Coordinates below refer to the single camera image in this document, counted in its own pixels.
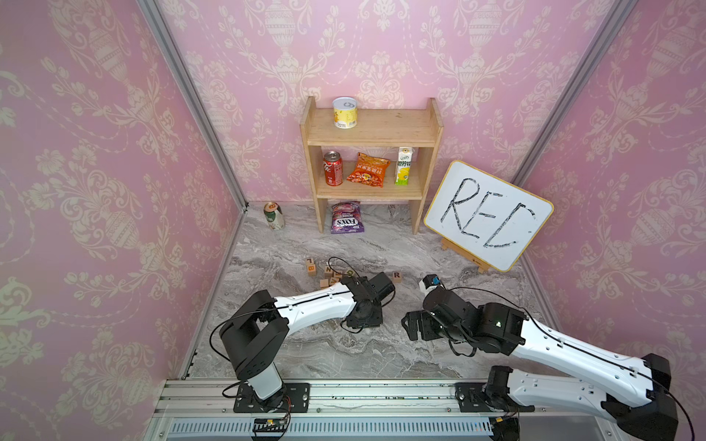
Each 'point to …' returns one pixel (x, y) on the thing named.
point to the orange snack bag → (370, 170)
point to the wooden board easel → (480, 265)
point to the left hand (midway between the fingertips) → (376, 325)
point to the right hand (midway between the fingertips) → (416, 321)
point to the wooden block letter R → (396, 277)
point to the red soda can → (333, 164)
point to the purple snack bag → (347, 217)
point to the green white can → (274, 216)
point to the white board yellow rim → (483, 220)
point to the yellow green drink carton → (404, 165)
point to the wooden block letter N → (328, 273)
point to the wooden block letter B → (311, 266)
